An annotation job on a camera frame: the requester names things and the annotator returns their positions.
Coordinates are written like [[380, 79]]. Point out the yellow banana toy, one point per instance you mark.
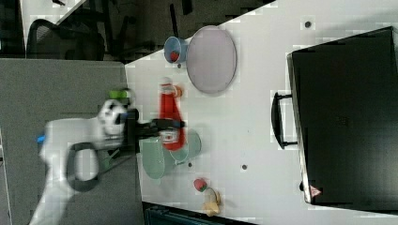
[[211, 206]]

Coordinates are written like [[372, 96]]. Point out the blue cup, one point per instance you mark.
[[175, 44]]

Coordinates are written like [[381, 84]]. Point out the grey round plate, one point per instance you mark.
[[211, 60]]

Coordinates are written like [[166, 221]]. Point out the dark bin under table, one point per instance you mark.
[[156, 214]]

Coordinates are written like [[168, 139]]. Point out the red ketchup bottle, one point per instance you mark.
[[171, 140]]

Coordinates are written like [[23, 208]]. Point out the orange slice toy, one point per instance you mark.
[[178, 91]]

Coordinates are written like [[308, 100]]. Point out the red toy fruit in cup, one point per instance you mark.
[[174, 56]]

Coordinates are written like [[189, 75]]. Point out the green marker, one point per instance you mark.
[[120, 94]]

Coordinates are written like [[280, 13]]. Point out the red strawberry toy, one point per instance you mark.
[[200, 184]]

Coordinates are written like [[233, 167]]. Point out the black toaster oven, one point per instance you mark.
[[344, 96]]

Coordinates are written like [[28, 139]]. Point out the green spatula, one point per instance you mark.
[[108, 159]]

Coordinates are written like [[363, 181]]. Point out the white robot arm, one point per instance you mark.
[[70, 149]]

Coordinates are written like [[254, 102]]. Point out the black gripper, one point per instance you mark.
[[134, 130]]

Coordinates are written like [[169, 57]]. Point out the black office chair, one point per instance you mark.
[[47, 40]]

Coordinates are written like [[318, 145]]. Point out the black oven handle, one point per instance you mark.
[[277, 120]]

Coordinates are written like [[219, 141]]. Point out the green cup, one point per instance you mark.
[[191, 148]]

